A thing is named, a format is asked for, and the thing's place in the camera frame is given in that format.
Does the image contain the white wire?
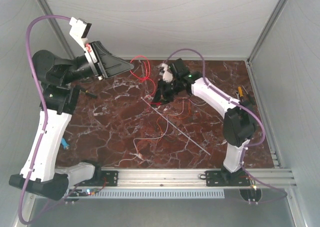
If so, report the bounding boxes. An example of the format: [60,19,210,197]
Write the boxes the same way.
[114,99,208,167]

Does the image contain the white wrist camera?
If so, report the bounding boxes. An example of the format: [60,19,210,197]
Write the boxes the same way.
[159,63,173,83]
[69,17,92,51]

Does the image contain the small circuit board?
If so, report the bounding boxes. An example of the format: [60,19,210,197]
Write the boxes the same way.
[85,188,100,196]

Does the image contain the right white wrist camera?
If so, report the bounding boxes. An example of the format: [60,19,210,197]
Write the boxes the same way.
[159,63,173,83]

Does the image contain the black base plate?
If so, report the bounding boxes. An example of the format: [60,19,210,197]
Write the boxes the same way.
[94,170,119,187]
[204,169,251,187]

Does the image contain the aluminium front rail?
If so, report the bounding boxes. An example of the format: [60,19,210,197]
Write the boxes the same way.
[102,168,297,189]

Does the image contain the long white zip tie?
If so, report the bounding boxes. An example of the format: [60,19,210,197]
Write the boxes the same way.
[140,97,211,156]

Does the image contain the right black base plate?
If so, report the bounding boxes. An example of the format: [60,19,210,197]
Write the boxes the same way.
[204,169,251,187]

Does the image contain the thin red wire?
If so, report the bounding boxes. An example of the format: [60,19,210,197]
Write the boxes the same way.
[129,56,162,107]

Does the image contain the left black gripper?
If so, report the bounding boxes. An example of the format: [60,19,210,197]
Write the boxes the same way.
[63,41,138,85]

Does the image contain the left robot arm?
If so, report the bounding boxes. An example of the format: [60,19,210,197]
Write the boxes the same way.
[9,41,134,201]

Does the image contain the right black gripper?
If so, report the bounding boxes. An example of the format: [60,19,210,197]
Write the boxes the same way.
[150,78,181,108]

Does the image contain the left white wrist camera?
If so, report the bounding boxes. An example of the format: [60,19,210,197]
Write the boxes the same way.
[69,17,92,51]

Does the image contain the orange wire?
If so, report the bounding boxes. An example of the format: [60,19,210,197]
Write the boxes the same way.
[136,99,198,153]

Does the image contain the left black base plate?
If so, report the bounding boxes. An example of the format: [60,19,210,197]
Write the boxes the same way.
[94,170,119,187]

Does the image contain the slotted grey cable duct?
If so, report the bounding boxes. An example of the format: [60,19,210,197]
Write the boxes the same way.
[92,189,225,199]

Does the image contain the blue plastic fitting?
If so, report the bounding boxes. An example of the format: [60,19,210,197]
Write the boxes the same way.
[61,138,70,150]

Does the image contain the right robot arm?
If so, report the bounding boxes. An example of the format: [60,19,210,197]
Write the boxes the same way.
[150,58,257,186]

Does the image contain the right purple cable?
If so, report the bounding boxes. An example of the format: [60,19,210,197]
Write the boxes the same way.
[164,48,288,204]

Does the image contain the yellow handled screwdriver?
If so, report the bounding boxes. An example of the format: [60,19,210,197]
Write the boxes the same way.
[237,86,244,98]

